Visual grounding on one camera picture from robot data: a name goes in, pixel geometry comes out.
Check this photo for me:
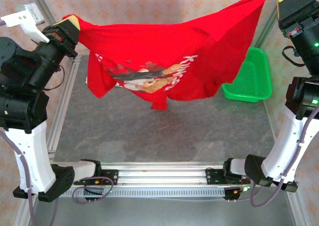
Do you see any grey slotted cable duct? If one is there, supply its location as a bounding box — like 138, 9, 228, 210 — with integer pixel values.
59, 188, 226, 199

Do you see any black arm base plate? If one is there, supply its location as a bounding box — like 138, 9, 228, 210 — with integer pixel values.
99, 169, 119, 186
205, 168, 226, 186

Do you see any right gripper thin black cable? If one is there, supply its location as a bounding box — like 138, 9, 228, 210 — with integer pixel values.
282, 46, 306, 67

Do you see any green plastic basket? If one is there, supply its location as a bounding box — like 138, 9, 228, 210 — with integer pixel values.
221, 46, 273, 103

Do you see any red printed t-shirt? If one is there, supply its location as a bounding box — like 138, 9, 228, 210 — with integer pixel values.
61, 0, 278, 112

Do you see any gripper thin black cable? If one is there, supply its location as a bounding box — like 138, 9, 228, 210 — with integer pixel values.
43, 64, 66, 92
282, 46, 306, 67

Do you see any left gripper thin black cable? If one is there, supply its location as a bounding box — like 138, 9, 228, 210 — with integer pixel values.
43, 64, 66, 92

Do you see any aluminium frame leg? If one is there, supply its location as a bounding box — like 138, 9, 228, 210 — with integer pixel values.
13, 197, 38, 226
286, 190, 312, 226

